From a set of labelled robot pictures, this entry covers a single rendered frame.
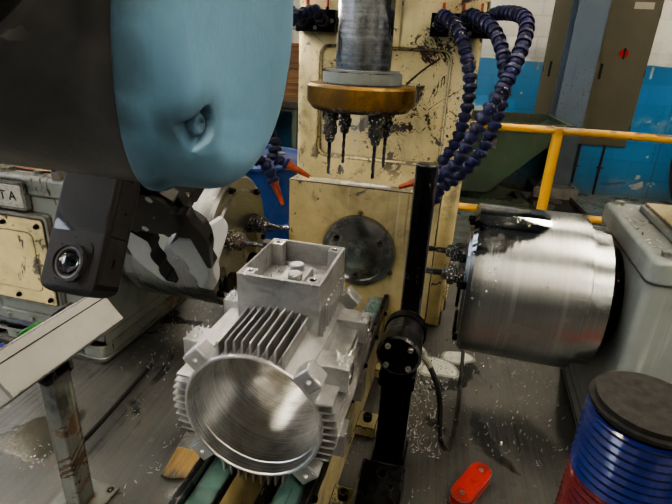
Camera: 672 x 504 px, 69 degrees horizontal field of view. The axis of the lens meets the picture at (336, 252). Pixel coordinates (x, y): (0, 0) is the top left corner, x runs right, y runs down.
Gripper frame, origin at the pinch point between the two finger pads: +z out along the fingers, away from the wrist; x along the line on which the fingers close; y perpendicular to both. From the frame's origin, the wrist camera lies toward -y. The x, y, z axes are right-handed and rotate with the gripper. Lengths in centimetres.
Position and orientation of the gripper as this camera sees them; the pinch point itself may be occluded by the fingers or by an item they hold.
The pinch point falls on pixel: (186, 282)
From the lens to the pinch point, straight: 50.0
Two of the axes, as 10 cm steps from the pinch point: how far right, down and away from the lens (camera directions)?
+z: 0.9, 6.2, 7.8
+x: -9.6, -1.4, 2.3
